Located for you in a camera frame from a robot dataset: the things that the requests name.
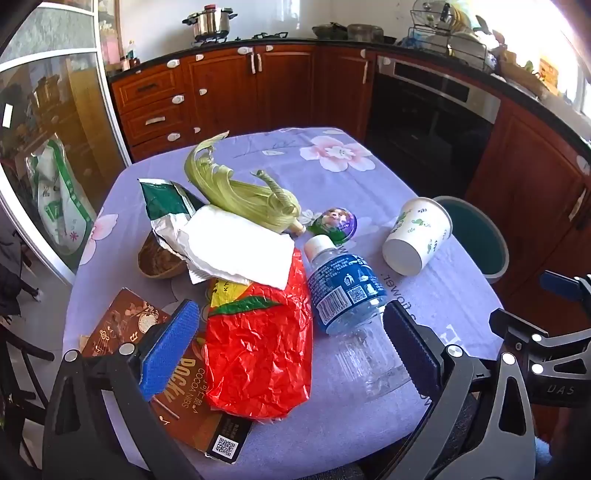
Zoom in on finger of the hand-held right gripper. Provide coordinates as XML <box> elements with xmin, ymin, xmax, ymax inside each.
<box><xmin>539</xmin><ymin>270</ymin><xmax>591</xmax><ymax>305</ymax></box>
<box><xmin>488</xmin><ymin>308</ymin><xmax>591</xmax><ymax>374</ymax></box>

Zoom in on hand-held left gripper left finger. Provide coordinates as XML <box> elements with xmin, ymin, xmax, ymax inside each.
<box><xmin>42</xmin><ymin>299</ymin><xmax>204</xmax><ymax>480</ymax></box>

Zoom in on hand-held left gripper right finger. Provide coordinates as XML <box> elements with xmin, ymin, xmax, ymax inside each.
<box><xmin>375</xmin><ymin>301</ymin><xmax>537</xmax><ymax>480</ymax></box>

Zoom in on brown biscuit box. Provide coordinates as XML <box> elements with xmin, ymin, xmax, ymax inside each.
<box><xmin>81</xmin><ymin>288</ymin><xmax>252</xmax><ymax>462</ymax></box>

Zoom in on teal trash bin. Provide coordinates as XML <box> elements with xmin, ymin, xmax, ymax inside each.
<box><xmin>431</xmin><ymin>196</ymin><xmax>510</xmax><ymax>284</ymax></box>

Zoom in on brown woven bowl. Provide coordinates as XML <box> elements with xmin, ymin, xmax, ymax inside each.
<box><xmin>137</xmin><ymin>231</ymin><xmax>190</xmax><ymax>280</ymax></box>

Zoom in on clear water bottle blue label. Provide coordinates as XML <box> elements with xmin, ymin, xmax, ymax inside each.
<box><xmin>304</xmin><ymin>234</ymin><xmax>411</xmax><ymax>402</ymax></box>

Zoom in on red plastic bag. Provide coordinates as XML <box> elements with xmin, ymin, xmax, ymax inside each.
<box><xmin>204</xmin><ymin>247</ymin><xmax>315</xmax><ymax>421</ymax></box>

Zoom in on white paper cup green print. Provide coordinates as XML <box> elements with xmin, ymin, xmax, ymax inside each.
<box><xmin>382</xmin><ymin>197</ymin><xmax>453</xmax><ymax>276</ymax></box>

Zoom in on white paper napkin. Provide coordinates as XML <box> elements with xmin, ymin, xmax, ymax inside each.
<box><xmin>178</xmin><ymin>204</ymin><xmax>296</xmax><ymax>291</ymax></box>

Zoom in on purple jelly cup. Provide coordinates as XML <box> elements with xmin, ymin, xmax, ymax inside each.
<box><xmin>307</xmin><ymin>208</ymin><xmax>360</xmax><ymax>245</ymax></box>

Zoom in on green foil snack bag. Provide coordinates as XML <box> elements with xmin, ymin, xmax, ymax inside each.
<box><xmin>139</xmin><ymin>179</ymin><xmax>208</xmax><ymax>260</ymax></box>

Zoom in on green corn husk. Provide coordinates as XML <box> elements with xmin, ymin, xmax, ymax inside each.
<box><xmin>185</xmin><ymin>131</ymin><xmax>305</xmax><ymax>236</ymax></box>

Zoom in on red wooden kitchen cabinet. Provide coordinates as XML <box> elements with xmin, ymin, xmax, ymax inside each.
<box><xmin>108</xmin><ymin>44</ymin><xmax>377</xmax><ymax>162</ymax></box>
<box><xmin>464</xmin><ymin>97</ymin><xmax>591</xmax><ymax>324</ymax></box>

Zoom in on black chair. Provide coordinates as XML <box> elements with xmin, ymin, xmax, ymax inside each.
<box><xmin>0</xmin><ymin>318</ymin><xmax>56</xmax><ymax>435</ymax></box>

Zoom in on green white plastic bag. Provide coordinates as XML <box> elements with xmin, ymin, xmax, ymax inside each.
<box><xmin>28</xmin><ymin>138</ymin><xmax>98</xmax><ymax>259</ymax></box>

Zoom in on black built-in oven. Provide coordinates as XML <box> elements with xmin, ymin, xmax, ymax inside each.
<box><xmin>365</xmin><ymin>54</ymin><xmax>502</xmax><ymax>199</ymax></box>

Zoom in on woven wicker basket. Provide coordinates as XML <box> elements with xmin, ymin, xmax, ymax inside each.
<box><xmin>501</xmin><ymin>48</ymin><xmax>550</xmax><ymax>95</ymax></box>

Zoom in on lilac floral tablecloth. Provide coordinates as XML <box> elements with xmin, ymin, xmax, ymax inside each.
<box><xmin>62</xmin><ymin>127</ymin><xmax>506</xmax><ymax>480</ymax></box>

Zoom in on white cabinet child locks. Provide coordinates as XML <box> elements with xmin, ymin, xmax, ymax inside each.
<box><xmin>165</xmin><ymin>44</ymin><xmax>591</xmax><ymax>178</ymax></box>

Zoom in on glass sliding door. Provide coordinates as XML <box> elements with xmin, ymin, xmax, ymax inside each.
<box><xmin>0</xmin><ymin>0</ymin><xmax>132</xmax><ymax>284</ymax></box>

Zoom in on black countertop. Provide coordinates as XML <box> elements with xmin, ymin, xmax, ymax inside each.
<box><xmin>106</xmin><ymin>37</ymin><xmax>591</xmax><ymax>153</ymax></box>

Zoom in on dark cooking pan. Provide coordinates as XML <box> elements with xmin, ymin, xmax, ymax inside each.
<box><xmin>311</xmin><ymin>23</ymin><xmax>349</xmax><ymax>40</ymax></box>

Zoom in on steel pot with lid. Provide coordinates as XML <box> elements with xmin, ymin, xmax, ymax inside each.
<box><xmin>182</xmin><ymin>4</ymin><xmax>238</xmax><ymax>44</ymax></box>

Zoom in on black wire dish rack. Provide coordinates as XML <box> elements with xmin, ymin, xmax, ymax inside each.
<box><xmin>406</xmin><ymin>0</ymin><xmax>490</xmax><ymax>61</ymax></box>

